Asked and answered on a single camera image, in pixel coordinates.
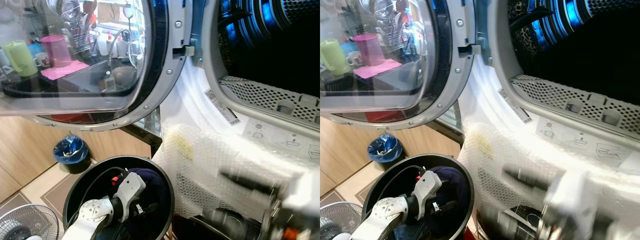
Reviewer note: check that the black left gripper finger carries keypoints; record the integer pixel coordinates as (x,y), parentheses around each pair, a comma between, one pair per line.
(525,179)
(247,181)

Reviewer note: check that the dark blue garment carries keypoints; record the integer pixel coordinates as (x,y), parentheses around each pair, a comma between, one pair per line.
(450,177)
(150,179)

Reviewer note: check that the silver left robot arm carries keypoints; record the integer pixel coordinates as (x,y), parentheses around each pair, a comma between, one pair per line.
(390,210)
(92,212)

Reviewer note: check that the white washing machine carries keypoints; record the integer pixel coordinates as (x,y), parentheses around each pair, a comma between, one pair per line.
(487,102)
(197,102)

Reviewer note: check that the black round laundry basket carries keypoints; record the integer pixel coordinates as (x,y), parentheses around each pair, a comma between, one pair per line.
(168,200)
(468,197)

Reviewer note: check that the clear bubble wrap sheet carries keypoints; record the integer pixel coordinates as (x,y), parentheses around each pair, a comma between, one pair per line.
(200,160)
(500,152)

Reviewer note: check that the white instruction label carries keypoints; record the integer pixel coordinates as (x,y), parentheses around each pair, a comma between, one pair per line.
(580,137)
(280,137)

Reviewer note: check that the white barcode sticker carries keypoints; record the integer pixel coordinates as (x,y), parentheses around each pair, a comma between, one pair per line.
(222,107)
(515,105)

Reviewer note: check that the bin with blue bag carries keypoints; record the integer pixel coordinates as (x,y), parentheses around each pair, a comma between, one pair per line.
(384,147)
(70,150)

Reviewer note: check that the white floor fan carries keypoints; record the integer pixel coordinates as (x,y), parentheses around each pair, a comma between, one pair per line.
(30,221)
(332,220)

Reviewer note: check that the round glass washer door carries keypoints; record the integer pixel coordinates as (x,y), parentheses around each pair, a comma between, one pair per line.
(170,75)
(458,75)

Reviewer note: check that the green plastic jug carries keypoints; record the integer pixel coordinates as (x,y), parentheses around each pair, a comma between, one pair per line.
(334,56)
(20,57)

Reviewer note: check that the pink cloth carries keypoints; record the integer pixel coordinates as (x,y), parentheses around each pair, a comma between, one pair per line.
(375,70)
(62,71)

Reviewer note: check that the steel washer drum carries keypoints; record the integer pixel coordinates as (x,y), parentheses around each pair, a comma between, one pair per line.
(260,20)
(550,20)

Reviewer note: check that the white mug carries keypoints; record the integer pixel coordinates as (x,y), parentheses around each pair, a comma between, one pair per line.
(354,58)
(41,60)

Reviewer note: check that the pink plastic jug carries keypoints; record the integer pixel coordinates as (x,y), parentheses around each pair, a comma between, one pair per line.
(56,50)
(369,49)

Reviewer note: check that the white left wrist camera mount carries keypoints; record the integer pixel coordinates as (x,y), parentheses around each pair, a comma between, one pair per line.
(430,185)
(131,187)

